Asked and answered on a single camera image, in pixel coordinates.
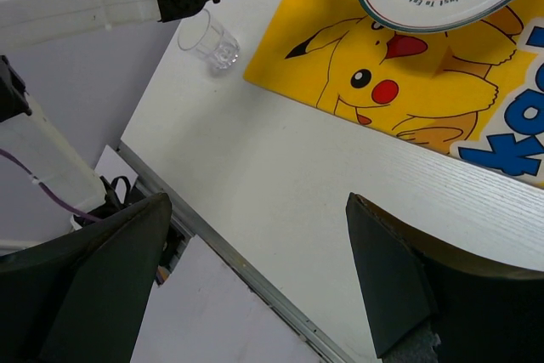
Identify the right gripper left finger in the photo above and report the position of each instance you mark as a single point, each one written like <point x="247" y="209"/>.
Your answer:
<point x="68" y="300"/>

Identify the yellow pikachu cloth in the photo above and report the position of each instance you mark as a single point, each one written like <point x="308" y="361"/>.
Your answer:
<point x="475" y="93"/>

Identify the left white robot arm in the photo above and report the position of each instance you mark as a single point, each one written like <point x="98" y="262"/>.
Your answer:
<point x="28" y="139"/>

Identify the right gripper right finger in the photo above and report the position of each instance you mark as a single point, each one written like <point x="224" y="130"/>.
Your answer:
<point x="429" y="301"/>

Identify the clear glass cup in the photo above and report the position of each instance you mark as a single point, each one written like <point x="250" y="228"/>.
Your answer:
<point x="205" y="38"/>

